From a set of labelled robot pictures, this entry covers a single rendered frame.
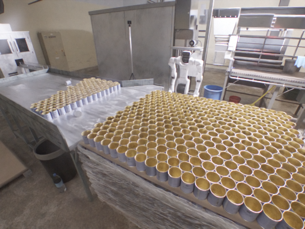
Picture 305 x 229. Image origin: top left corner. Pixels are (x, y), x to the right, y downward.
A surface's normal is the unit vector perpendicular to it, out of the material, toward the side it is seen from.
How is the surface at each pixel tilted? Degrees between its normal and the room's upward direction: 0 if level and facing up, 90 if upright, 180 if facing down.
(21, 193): 0
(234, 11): 90
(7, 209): 0
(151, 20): 90
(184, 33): 90
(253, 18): 90
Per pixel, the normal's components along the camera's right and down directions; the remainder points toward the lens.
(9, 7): 0.86, 0.26
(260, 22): -0.51, 0.43
